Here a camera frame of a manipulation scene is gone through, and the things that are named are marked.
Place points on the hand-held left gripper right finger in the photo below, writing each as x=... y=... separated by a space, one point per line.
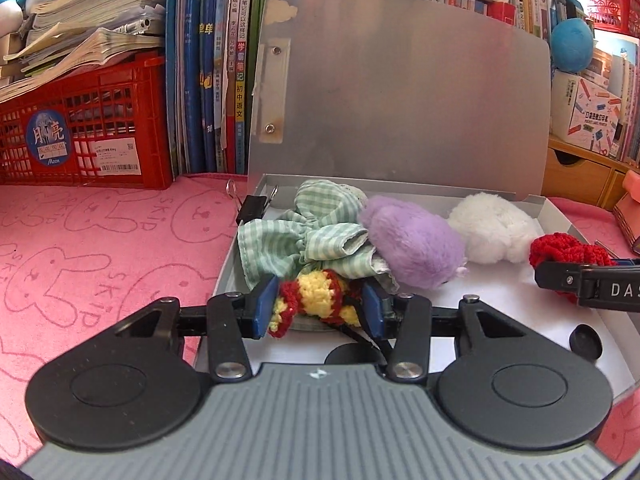
x=372 y=312

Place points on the red crocheted scrunchie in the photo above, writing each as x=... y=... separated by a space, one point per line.
x=555 y=247

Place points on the purple plush toy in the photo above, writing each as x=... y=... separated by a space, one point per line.
x=410 y=240

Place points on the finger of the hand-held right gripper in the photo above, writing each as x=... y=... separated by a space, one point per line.
x=555 y=275

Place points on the wooden drawer unit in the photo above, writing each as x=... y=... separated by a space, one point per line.
x=575 y=180

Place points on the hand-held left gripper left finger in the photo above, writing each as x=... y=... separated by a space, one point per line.
x=262 y=307

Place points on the black binder clip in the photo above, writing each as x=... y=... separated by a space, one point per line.
x=255 y=207

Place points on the white printed cardboard box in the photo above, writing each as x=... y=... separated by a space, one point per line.
x=590 y=115

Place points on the silver flip-lid box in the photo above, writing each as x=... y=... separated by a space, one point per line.
x=400 y=90

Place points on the row of blue workbooks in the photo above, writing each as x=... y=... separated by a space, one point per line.
x=210 y=60

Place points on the black round cap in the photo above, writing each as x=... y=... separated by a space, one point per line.
x=350 y=355

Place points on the stack of worn paperback books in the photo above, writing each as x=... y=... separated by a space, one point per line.
x=100 y=10

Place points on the pink rabbit print mat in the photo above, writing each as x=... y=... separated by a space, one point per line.
x=100 y=260

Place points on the red mesh storage basket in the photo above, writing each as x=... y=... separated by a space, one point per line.
x=612 y=7

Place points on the large blue plush toy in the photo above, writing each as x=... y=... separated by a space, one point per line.
x=570 y=45

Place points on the white fluffy scrunchie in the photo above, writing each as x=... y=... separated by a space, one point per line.
x=495 y=225

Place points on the black suction cup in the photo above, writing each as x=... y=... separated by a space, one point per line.
x=585 y=342

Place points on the row of upright textbooks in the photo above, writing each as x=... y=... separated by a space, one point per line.
x=530 y=5

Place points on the red plastic basket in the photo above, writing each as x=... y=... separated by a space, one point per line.
x=125 y=110

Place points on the green checked scrunchie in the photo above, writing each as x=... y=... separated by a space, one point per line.
x=310 y=220

